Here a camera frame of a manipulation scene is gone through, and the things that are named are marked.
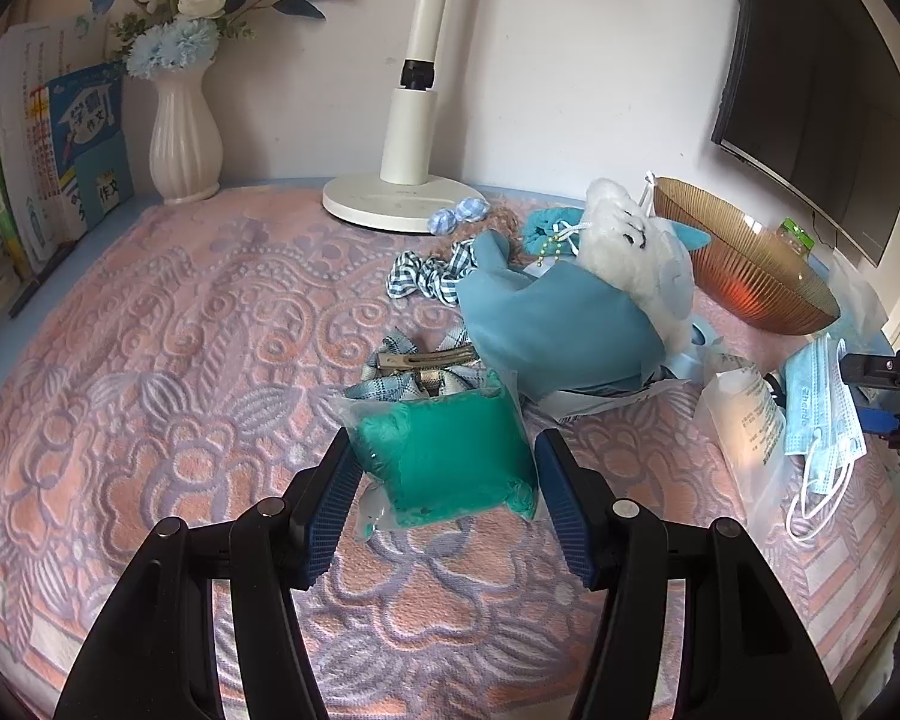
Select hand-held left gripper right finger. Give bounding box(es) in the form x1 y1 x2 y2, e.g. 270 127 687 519
534 427 845 720

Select light blue wipes packet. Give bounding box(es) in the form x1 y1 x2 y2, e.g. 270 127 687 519
544 382 691 425

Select blue cloth bag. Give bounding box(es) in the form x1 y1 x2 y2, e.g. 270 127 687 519
457 232 702 421

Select white plastic packet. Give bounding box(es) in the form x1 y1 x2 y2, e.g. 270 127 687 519
694 367 796 533

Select stack of blue face masks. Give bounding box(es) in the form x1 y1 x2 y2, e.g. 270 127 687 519
784 334 867 541

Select brown fuzzy hair tie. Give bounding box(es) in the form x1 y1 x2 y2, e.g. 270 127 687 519
487 202 541 271

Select white desk lamp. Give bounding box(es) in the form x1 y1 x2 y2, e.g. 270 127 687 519
322 0 490 233

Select white plush bear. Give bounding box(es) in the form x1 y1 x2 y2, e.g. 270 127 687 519
574 178 713 353

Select pink patterned blanket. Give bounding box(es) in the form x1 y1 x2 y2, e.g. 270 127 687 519
0 178 900 720

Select teal drawstring bag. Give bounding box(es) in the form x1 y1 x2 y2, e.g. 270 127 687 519
523 206 713 263

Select clear plastic bag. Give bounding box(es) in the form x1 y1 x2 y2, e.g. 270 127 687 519
829 251 892 335

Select plaid bow hair clip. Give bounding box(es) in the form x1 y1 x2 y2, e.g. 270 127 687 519
343 326 496 400

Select blue gingham scrunchie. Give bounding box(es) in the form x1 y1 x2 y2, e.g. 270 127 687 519
384 238 481 307

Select row of books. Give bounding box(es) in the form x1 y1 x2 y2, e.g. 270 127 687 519
0 15 136 323

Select green towel packet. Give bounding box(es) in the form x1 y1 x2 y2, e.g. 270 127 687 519
337 369 542 547

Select white ribbed vase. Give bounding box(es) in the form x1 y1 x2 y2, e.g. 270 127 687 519
148 64 224 203

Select light blue padded item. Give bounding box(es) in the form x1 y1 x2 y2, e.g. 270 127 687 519
671 315 721 383

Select blue and white artificial flowers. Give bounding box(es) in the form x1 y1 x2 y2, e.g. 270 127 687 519
90 0 342 82

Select amber glass bowl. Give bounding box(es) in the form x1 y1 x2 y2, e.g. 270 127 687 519
651 176 842 337

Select blue pom-pom hair tie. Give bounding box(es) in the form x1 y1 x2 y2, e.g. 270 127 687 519
427 196 490 235

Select black monitor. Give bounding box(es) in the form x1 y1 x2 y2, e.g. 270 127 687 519
711 0 900 267

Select green capped bottle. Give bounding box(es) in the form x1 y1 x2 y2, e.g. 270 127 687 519
776 217 817 252

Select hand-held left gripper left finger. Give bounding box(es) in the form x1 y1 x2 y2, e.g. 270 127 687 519
52 427 365 720

